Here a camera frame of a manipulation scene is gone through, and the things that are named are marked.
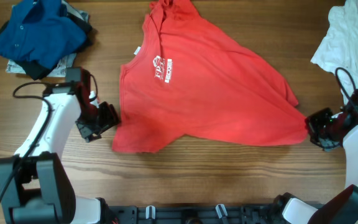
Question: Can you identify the red printed t-shirt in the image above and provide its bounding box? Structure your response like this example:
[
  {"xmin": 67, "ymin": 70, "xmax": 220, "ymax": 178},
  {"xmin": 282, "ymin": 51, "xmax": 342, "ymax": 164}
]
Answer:
[{"xmin": 112, "ymin": 0, "xmax": 307, "ymax": 153}]

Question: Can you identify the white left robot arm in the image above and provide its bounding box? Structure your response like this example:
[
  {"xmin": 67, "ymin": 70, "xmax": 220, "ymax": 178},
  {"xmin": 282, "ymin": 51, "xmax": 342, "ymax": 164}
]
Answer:
[{"xmin": 0, "ymin": 83, "xmax": 119, "ymax": 223}]

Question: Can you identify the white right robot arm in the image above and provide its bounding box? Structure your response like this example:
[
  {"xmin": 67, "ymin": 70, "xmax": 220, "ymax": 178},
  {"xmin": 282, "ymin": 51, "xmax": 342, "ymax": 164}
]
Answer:
[{"xmin": 276, "ymin": 106, "xmax": 358, "ymax": 224}]

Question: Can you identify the white t-shirt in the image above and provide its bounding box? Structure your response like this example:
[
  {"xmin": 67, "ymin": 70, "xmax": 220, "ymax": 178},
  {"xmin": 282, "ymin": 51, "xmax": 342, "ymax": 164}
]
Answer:
[{"xmin": 311, "ymin": 0, "xmax": 358, "ymax": 95}]

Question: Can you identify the grey printed folded cloth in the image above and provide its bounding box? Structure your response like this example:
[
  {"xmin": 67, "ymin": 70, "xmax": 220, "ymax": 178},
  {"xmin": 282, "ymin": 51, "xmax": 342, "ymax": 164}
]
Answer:
[{"xmin": 5, "ymin": 0, "xmax": 90, "ymax": 78}]

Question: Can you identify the blue polo shirt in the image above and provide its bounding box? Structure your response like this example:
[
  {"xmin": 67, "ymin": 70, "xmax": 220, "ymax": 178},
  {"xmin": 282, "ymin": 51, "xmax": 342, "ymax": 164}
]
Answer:
[{"xmin": 0, "ymin": 0, "xmax": 87, "ymax": 69}]

